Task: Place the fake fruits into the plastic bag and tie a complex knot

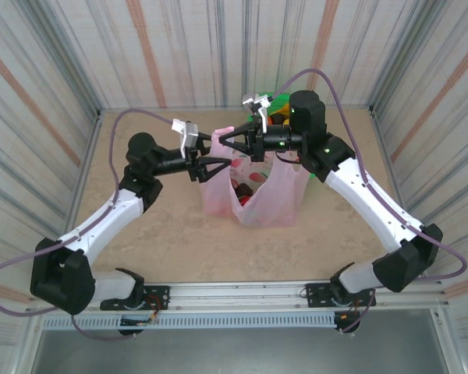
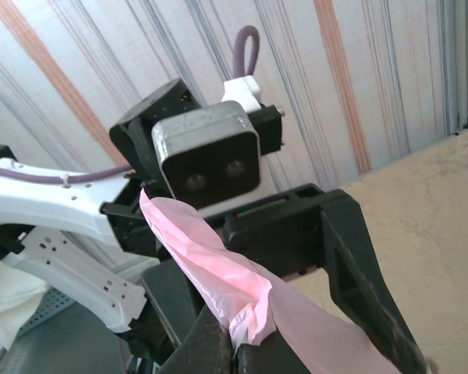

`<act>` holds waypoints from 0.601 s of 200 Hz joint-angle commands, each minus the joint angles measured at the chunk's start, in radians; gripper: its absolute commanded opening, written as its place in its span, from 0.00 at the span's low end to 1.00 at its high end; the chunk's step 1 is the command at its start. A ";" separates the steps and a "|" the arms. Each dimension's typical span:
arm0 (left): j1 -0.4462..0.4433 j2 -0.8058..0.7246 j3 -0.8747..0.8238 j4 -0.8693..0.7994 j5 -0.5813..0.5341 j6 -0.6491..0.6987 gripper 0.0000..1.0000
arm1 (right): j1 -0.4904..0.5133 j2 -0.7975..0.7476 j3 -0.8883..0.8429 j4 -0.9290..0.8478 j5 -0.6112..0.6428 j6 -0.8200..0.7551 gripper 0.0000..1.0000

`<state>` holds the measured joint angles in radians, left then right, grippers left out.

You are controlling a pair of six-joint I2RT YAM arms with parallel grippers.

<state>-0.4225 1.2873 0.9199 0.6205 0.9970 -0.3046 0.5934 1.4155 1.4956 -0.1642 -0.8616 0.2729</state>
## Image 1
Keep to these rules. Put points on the dark red fake fruit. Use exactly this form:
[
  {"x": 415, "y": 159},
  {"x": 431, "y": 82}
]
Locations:
[{"x": 243, "y": 190}]

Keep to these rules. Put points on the red fake strawberry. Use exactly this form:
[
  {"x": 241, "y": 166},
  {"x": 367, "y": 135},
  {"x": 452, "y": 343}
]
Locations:
[{"x": 245, "y": 200}]

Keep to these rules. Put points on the pink printed plastic bag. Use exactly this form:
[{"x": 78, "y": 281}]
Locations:
[{"x": 265, "y": 202}]

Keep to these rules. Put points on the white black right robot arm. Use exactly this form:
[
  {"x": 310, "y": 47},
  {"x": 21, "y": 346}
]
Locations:
[{"x": 374, "y": 202}]

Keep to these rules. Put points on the yellow fake lemon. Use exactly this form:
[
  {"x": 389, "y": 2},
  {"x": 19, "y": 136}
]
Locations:
[{"x": 286, "y": 121}]

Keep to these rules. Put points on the orange fake tangerine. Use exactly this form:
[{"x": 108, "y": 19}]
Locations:
[{"x": 269, "y": 120}]

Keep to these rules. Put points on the green plastic basket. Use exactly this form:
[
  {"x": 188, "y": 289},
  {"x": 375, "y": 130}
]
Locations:
[{"x": 281, "y": 101}]

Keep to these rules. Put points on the grey metal sheet panel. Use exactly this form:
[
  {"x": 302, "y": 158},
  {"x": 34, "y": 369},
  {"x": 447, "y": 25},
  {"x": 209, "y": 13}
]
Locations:
[{"x": 238, "y": 354}]

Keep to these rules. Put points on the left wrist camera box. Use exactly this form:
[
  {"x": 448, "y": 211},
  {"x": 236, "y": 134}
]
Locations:
[{"x": 187, "y": 134}]

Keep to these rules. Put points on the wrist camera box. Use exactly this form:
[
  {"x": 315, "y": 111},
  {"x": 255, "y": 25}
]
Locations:
[
  {"x": 187, "y": 134},
  {"x": 255, "y": 103}
]

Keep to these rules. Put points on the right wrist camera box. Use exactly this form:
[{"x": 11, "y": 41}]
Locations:
[{"x": 255, "y": 103}]

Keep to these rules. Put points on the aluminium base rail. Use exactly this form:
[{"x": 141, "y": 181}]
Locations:
[{"x": 238, "y": 292}]

